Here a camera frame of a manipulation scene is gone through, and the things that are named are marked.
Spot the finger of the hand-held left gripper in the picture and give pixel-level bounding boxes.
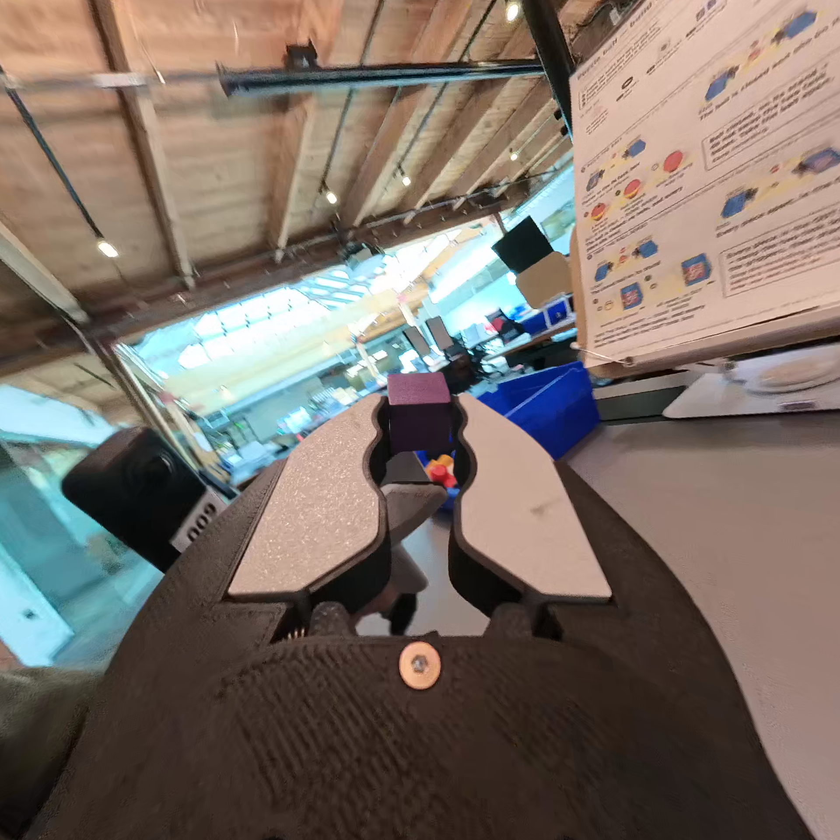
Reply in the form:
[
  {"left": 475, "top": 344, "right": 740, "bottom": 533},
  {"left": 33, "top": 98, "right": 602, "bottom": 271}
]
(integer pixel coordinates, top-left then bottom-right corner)
[{"left": 381, "top": 451, "right": 448, "bottom": 547}]

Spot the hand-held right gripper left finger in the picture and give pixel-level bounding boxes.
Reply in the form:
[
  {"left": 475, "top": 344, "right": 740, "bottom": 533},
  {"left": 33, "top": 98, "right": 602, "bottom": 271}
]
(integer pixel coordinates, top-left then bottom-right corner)
[{"left": 226, "top": 394, "right": 389, "bottom": 605}]

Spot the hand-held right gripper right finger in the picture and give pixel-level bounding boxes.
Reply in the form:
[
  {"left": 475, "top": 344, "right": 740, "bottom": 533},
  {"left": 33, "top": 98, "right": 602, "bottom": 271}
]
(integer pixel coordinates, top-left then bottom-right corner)
[{"left": 449, "top": 392, "right": 614, "bottom": 609}]

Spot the purple cube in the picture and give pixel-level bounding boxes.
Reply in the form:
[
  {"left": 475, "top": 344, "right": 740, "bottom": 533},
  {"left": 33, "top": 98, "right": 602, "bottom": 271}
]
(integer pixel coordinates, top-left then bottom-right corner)
[{"left": 387, "top": 373, "right": 454, "bottom": 455}]

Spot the blue plastic bin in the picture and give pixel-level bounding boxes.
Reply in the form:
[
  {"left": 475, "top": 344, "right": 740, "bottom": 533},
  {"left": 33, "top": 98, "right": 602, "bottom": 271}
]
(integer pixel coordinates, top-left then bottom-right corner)
[{"left": 427, "top": 361, "right": 601, "bottom": 513}]

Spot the small blue bin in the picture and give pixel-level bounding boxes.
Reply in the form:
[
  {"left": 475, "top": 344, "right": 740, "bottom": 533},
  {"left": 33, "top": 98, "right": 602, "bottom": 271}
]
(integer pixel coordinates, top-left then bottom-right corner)
[{"left": 525, "top": 295, "right": 578, "bottom": 336}]

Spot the person's olive jacket torso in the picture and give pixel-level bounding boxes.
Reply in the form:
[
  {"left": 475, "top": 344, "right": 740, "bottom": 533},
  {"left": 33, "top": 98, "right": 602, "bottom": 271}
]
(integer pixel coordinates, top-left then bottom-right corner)
[{"left": 0, "top": 666, "right": 102, "bottom": 815}]

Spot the white board stand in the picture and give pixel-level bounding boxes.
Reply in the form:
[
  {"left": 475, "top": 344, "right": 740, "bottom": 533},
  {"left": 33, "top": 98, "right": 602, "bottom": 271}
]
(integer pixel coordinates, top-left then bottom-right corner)
[{"left": 663, "top": 344, "right": 840, "bottom": 421}]

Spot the black screen panel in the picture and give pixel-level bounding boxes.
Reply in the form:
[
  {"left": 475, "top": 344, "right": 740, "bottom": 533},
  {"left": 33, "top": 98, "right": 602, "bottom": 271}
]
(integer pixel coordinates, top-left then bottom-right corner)
[{"left": 491, "top": 217, "right": 552, "bottom": 275}]

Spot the instruction sheet board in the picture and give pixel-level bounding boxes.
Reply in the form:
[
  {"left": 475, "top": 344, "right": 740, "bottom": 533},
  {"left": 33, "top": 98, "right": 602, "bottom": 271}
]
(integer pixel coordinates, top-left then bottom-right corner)
[{"left": 567, "top": 0, "right": 840, "bottom": 379}]

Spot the black ceiling track rail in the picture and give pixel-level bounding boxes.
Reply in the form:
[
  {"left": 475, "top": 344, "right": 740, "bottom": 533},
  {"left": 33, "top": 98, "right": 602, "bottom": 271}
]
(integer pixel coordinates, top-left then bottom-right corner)
[{"left": 217, "top": 42, "right": 547, "bottom": 99}]

